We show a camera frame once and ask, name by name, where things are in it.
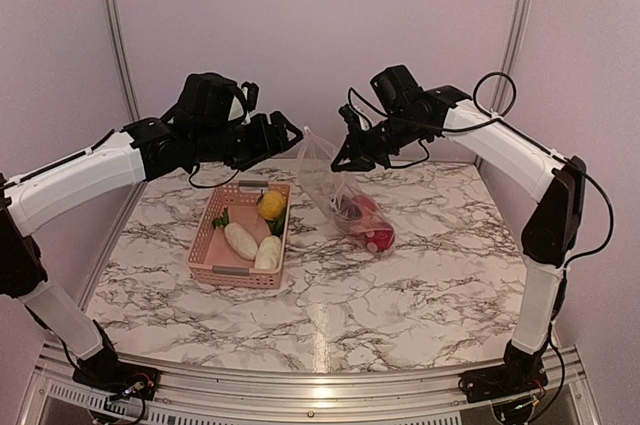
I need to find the left aluminium frame post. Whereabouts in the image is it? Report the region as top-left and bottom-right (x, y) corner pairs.
(103, 0), (141, 121)

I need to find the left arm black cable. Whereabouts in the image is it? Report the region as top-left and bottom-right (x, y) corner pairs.
(187, 162), (241, 190)

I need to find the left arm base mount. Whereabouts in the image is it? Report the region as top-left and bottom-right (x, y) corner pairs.
(73, 327), (160, 401)

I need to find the aluminium front rail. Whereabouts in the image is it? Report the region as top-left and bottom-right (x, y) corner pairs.
(19, 339), (601, 425)

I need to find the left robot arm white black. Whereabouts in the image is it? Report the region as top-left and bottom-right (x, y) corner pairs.
(1, 72), (302, 390)

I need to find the aluminium frame post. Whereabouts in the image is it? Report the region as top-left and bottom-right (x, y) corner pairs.
(103, 0), (141, 121)
(489, 0), (532, 112)

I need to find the right aluminium frame post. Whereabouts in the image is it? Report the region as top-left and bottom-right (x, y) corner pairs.
(489, 0), (532, 112)

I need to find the pink perforated plastic basket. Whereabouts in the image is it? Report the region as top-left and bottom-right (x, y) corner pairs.
(187, 181), (292, 289)

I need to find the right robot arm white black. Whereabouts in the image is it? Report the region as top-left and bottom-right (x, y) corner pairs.
(331, 65), (586, 393)

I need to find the yellow toy lemon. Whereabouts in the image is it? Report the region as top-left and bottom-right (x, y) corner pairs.
(258, 190), (287, 221)

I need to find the white toy vegetable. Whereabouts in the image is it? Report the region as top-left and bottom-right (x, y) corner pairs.
(224, 222), (258, 261)
(254, 235), (282, 270)

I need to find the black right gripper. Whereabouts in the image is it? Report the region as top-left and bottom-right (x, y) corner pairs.
(330, 111), (428, 171)

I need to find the red toy apple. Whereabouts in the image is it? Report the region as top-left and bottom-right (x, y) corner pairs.
(352, 195), (379, 218)
(365, 228), (395, 254)

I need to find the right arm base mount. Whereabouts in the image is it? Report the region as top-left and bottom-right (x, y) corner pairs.
(458, 340), (548, 403)

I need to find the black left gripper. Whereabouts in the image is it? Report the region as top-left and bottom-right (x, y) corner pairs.
(193, 109), (304, 170)

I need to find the clear pink zip top bag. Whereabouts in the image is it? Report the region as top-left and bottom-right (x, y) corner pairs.
(297, 127), (395, 257)

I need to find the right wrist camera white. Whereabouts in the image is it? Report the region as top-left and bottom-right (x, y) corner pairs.
(338, 88), (373, 140)

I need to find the dark maroon toy fruit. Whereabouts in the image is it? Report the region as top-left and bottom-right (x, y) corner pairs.
(332, 196), (362, 224)

